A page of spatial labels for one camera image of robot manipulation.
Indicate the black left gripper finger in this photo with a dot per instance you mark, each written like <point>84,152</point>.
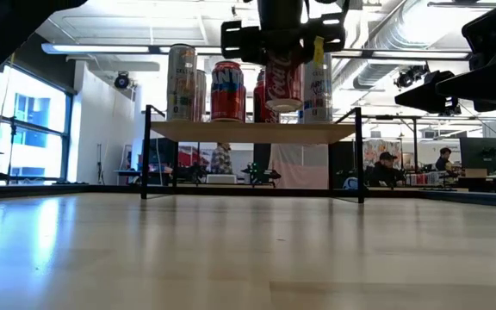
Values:
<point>327,32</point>
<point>241,45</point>

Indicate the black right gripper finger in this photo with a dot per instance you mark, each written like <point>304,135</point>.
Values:
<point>489,82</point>
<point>424,97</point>

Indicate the red Fanta soda can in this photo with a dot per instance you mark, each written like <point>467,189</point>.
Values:
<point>227,94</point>
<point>259,105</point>
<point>283,86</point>

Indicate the slim white Celsius can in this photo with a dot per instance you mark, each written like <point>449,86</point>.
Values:
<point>181,86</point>
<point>319,97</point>
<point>202,99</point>

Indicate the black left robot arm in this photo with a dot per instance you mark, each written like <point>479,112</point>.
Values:
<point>7,26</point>

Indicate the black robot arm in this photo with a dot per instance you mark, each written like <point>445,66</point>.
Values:
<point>256,172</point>

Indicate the wooden shelf with black legs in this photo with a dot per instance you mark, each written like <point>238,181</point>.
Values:
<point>252,132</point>

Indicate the yellow tag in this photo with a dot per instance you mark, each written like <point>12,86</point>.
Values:
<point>318,49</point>

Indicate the black ceiling spotlight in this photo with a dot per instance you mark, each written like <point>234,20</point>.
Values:
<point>407,75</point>

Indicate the colourful poster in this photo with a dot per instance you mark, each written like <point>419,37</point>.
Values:
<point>375,146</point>

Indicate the large black monitor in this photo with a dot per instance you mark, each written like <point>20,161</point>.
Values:
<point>482,153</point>

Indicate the black partition panel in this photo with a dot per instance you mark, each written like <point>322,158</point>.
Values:
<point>340,163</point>

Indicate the white blue round object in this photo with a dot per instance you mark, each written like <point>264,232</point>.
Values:
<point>350,184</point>

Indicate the pink fabric screen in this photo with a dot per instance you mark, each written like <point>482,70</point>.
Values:
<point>301,168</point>

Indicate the black tripod stand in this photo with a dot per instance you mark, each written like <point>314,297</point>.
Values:
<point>12,150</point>

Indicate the thin black metal frame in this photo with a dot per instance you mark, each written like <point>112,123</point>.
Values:
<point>416,142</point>

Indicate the round black ceiling camera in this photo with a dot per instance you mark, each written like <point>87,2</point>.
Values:
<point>122,81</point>

